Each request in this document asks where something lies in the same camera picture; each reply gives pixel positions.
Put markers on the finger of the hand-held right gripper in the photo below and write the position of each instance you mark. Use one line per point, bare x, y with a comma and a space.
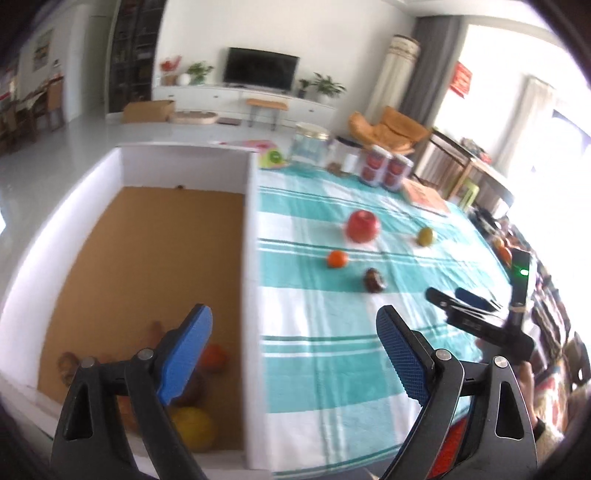
441, 300
473, 299

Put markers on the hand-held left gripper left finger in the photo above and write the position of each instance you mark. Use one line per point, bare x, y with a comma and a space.
184, 355

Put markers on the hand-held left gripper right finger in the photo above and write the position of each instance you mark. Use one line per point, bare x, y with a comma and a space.
401, 355

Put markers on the small tangerine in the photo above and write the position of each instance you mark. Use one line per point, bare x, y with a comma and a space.
214, 357
337, 259

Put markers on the dark water chestnut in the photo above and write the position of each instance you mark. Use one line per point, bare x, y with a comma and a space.
191, 390
67, 364
374, 280

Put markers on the green round fruit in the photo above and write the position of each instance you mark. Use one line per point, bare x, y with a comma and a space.
196, 427
427, 236

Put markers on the white cardboard box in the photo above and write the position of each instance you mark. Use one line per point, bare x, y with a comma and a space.
138, 240

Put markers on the person's right hand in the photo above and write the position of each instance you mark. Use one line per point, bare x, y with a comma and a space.
526, 387

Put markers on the basket of oranges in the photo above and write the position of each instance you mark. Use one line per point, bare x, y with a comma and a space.
503, 249

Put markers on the black tray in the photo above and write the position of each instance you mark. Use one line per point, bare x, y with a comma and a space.
485, 217

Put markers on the teal checked tablecloth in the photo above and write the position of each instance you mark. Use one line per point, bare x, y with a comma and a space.
314, 323

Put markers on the orange knitted cloth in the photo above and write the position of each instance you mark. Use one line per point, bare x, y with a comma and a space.
443, 447

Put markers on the orange book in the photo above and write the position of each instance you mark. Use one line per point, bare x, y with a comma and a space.
425, 196

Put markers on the green plastic stool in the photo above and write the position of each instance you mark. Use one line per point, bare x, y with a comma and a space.
468, 193

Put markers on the red apple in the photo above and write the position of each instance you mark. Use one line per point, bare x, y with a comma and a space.
363, 226

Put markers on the red label can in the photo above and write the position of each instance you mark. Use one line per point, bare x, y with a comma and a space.
373, 164
397, 171

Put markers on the wooden railed furniture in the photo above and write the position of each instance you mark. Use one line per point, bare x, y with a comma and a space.
455, 159

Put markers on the black lid jar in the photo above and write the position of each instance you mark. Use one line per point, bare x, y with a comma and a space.
346, 154

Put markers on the orange lounge chair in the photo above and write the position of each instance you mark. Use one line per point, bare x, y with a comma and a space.
388, 131

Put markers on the white curtain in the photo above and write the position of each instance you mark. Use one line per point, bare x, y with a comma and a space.
526, 124

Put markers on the clear glass jar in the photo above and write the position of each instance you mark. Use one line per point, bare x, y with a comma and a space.
310, 145

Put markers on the fruit pattern plate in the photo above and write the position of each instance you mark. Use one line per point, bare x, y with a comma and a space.
272, 156

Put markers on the white standing air conditioner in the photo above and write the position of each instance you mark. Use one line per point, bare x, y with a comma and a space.
397, 74

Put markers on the wooden tray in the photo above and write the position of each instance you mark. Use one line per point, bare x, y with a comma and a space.
194, 116

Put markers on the grey curtain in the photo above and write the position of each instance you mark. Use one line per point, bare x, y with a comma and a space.
429, 60

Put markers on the large green potted plant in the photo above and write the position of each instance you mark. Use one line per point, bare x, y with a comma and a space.
328, 85

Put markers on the brown cardboard box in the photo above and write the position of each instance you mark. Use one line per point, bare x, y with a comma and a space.
147, 110

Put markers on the small green potted plant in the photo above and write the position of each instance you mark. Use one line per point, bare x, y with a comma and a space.
303, 86

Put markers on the white television cabinet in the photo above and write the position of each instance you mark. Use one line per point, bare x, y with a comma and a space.
207, 97

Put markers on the wooden bench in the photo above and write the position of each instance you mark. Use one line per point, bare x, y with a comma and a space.
266, 104

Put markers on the leafy potted plant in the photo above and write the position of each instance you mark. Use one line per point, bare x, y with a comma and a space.
199, 71

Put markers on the wooden dining chair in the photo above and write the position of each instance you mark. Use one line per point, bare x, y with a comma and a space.
55, 101

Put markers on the red flower decoration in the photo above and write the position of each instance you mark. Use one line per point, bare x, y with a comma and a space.
170, 67

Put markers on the flat screen television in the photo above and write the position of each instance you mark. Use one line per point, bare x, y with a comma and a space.
261, 69

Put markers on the dark bookcase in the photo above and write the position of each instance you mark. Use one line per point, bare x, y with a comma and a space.
134, 50

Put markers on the red wall hanging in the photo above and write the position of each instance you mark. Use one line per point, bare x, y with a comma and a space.
462, 79

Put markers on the framed wall picture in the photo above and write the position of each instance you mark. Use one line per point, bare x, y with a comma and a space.
41, 46

